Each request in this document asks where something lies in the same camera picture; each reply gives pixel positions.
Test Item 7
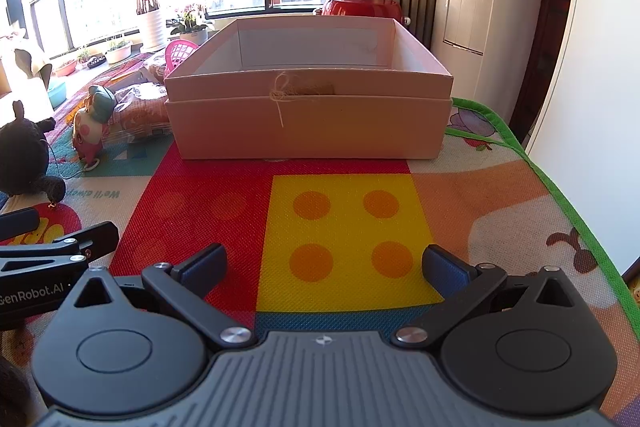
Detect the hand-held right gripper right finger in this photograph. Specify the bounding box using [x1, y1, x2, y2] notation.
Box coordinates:
[391, 244, 576, 350]

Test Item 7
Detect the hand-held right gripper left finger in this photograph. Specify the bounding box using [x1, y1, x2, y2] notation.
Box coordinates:
[74, 243, 254, 350]

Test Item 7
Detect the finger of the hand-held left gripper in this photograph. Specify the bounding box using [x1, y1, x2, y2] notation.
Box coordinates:
[0, 209, 41, 239]
[0, 221, 120, 280]

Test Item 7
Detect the black plush toy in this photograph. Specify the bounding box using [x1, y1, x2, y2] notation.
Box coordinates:
[0, 99, 68, 208]

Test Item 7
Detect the teal and pink plush toy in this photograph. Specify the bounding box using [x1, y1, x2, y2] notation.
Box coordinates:
[66, 85, 117, 170]

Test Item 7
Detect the bread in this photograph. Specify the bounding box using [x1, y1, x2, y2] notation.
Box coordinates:
[107, 83, 173, 142]
[140, 57, 171, 84]

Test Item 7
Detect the pink cardboard box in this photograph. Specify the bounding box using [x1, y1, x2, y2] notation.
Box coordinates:
[164, 17, 455, 162]

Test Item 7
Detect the pink plastic basket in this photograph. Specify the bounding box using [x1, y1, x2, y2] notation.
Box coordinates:
[165, 38, 202, 82]

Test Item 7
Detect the colourful printed play mat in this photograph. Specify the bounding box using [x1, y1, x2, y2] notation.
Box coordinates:
[0, 52, 631, 427]

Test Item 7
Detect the beige cloth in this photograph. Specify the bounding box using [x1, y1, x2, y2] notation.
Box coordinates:
[12, 48, 53, 88]

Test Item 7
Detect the white planter with sprouts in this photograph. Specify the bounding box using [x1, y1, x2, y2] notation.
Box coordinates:
[102, 39, 133, 64]

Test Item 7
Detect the potted orchid plant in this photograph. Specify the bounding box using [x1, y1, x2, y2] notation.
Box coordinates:
[170, 2, 216, 48]

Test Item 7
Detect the red plastic stool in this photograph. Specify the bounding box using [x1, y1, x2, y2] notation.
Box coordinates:
[320, 0, 412, 28]

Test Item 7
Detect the dark wooden door frame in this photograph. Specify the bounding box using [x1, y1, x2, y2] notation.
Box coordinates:
[510, 0, 593, 142]

